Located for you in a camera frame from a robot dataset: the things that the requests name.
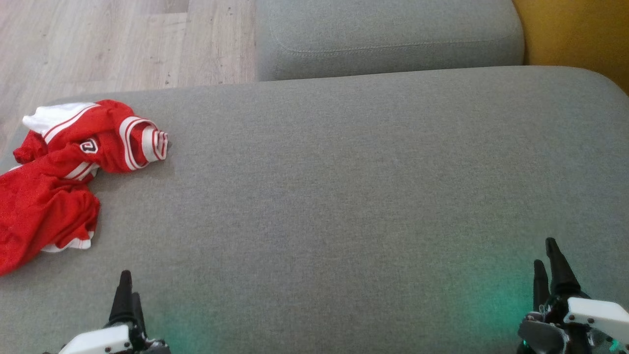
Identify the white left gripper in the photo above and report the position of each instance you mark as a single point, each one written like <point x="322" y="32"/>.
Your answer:
<point x="100" y="341"/>

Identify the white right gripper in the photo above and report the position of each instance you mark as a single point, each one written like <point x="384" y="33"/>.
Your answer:
<point x="597" y="319"/>

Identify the red and white jersey shirt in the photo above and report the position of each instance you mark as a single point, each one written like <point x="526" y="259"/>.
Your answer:
<point x="44" y="206"/>

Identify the large grey sofa seat cushion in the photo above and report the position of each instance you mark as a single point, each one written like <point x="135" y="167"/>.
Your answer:
<point x="344" y="206"/>

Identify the medium yellow sofa backrest segment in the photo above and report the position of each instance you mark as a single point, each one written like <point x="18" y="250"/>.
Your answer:
<point x="575" y="29"/>

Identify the small grey sofa seat cushion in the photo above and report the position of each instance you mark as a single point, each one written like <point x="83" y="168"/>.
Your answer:
<point x="388" y="29"/>

